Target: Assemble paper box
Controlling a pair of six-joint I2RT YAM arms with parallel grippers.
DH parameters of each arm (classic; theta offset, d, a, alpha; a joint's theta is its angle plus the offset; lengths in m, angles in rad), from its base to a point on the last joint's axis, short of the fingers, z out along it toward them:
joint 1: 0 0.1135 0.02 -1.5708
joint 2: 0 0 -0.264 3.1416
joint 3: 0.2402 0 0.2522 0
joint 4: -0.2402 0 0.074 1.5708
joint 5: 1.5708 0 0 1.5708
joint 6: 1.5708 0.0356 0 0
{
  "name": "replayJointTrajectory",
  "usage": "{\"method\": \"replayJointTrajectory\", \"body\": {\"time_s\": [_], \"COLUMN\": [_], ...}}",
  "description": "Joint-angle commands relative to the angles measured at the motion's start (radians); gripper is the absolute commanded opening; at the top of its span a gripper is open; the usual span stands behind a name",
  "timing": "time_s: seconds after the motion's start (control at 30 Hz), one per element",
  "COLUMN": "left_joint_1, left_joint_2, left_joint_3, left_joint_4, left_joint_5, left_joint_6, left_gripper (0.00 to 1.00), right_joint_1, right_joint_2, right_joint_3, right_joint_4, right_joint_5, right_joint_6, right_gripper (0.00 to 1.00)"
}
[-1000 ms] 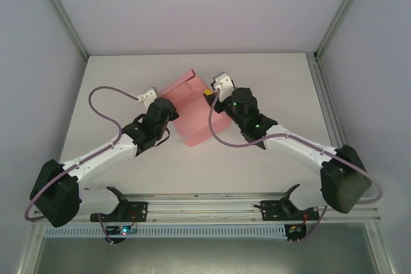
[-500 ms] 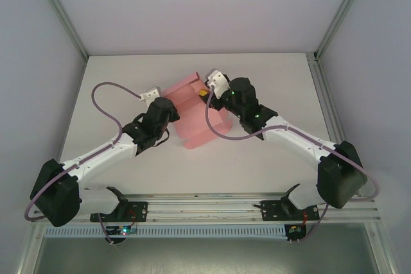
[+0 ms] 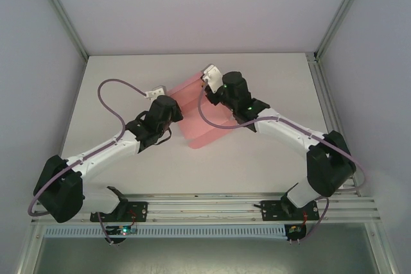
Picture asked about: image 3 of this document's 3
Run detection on pink paper box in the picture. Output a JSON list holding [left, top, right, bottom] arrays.
[[168, 73, 236, 151]]

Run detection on circuit board with green light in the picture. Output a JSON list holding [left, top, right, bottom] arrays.
[[105, 225, 139, 237]]

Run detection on grey metal panel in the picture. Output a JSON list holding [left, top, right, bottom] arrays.
[[31, 237, 383, 274]]

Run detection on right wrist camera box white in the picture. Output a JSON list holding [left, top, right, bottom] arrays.
[[200, 64, 223, 93]]

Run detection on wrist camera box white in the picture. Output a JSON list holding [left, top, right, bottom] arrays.
[[200, 64, 223, 93], [143, 85, 168, 100]]

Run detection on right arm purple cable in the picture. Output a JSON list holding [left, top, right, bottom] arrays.
[[197, 78, 367, 244]]

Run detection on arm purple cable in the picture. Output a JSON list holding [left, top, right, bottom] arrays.
[[27, 78, 152, 246], [197, 78, 367, 244]]

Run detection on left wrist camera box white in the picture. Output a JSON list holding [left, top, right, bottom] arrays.
[[143, 85, 168, 100]]

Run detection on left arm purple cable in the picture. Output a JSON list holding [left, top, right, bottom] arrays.
[[27, 78, 152, 246]]

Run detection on aluminium side rail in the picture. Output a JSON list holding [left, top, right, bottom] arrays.
[[305, 51, 361, 196]]

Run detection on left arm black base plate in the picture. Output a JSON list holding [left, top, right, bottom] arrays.
[[89, 200, 150, 223]]

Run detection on aluminium mounting rail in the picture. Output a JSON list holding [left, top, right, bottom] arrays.
[[30, 191, 383, 225]]

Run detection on grey slotted cable duct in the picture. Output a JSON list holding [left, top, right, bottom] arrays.
[[42, 225, 287, 240]]

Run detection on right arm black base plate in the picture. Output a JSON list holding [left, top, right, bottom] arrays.
[[253, 200, 320, 223]]

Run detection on aluminium frame post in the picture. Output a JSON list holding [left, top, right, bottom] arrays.
[[312, 0, 371, 62], [31, 0, 89, 60]]

